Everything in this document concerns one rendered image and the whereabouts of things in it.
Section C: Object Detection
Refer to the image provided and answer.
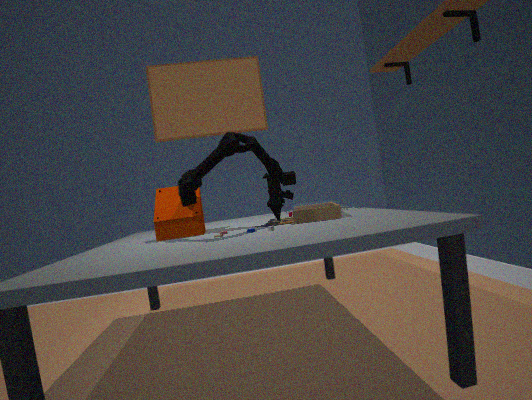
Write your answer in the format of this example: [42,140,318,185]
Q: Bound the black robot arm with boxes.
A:
[179,132,296,206]

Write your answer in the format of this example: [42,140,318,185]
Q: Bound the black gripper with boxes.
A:
[267,186,285,221]

